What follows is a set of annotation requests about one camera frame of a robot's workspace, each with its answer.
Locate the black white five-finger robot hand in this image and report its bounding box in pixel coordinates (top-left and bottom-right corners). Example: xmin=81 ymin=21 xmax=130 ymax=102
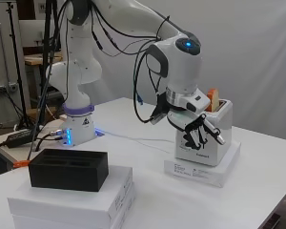
xmin=166 ymin=89 xmax=227 ymax=151

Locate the bread slice with orange crust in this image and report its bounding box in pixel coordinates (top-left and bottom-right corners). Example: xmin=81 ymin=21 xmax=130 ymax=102
xmin=207 ymin=88 xmax=220 ymax=113

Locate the steel white toaster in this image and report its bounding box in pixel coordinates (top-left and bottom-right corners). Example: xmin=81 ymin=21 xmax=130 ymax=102
xmin=174 ymin=98 xmax=234 ymax=167

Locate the white flat box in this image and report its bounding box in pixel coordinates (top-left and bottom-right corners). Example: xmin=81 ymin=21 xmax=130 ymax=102
xmin=8 ymin=165 xmax=133 ymax=228
xmin=11 ymin=185 xmax=136 ymax=229
xmin=163 ymin=141 xmax=241 ymax=189

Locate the white hanging sheet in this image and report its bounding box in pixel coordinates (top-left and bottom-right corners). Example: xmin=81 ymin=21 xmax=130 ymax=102
xmin=85 ymin=0 xmax=286 ymax=142

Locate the black foam block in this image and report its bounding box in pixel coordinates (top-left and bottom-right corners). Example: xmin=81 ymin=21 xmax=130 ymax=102
xmin=28 ymin=148 xmax=110 ymax=193

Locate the wooden desk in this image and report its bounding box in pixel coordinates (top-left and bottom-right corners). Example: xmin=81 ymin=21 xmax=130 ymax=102
xmin=23 ymin=52 xmax=63 ymax=67

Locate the black power adapter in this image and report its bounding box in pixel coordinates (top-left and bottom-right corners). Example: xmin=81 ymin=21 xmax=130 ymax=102
xmin=5 ymin=128 xmax=39 ymax=149

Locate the orange clamp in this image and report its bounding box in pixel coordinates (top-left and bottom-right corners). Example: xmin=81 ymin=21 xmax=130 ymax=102
xmin=12 ymin=159 xmax=31 ymax=169

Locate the black tripod stand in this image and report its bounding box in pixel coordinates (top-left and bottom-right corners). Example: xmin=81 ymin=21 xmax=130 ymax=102
xmin=4 ymin=0 xmax=32 ymax=130

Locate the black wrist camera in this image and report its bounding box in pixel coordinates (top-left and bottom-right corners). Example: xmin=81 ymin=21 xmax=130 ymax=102
xmin=149 ymin=92 xmax=170 ymax=126

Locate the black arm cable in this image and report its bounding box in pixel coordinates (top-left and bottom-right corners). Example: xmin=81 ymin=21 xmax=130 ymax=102
xmin=65 ymin=0 xmax=173 ymax=124

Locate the thin white cable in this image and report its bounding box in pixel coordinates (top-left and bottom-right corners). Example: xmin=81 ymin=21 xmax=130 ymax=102
xmin=94 ymin=128 xmax=177 ymax=155

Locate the black camera mast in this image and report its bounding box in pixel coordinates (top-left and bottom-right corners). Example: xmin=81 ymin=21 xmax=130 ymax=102
xmin=24 ymin=0 xmax=62 ymax=160

